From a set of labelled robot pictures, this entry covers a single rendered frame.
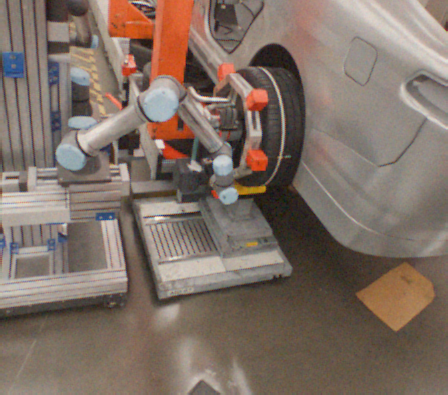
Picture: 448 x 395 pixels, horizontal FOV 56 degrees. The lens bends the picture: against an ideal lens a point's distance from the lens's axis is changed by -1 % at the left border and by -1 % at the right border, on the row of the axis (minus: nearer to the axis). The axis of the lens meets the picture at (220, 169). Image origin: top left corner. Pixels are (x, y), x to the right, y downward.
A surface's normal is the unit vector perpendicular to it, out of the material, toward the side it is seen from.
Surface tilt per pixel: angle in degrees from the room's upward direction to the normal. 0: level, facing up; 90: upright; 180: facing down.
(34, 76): 90
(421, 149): 89
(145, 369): 0
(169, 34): 90
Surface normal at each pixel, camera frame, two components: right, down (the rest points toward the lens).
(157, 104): 0.12, 0.50
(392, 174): -0.71, 0.29
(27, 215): 0.30, 0.58
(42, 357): 0.17, -0.82
